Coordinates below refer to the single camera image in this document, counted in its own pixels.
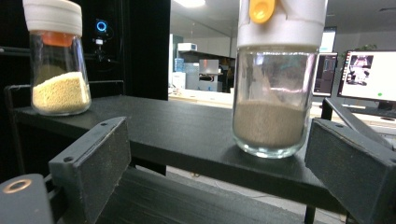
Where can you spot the glass jar of yellow granules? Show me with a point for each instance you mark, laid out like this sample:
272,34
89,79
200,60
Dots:
60,90

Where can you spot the glass jar of brown powder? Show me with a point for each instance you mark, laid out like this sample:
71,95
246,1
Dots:
271,124

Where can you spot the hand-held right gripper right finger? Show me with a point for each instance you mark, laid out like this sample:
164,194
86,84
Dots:
351,168

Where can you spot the computer monitor with bright screen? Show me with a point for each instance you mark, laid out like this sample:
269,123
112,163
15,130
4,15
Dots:
370,74

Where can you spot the white machine on bench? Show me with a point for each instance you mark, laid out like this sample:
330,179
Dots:
208,74

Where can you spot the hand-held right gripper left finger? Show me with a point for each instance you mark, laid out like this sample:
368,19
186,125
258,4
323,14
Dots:
96,161

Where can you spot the ceiling light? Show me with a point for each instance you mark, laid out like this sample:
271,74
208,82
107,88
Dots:
190,2

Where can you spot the black two-tier shelf rack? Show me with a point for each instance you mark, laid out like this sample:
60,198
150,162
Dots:
174,127

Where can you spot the computer monitor with dark screen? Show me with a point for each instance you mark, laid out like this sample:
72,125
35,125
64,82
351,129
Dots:
324,74

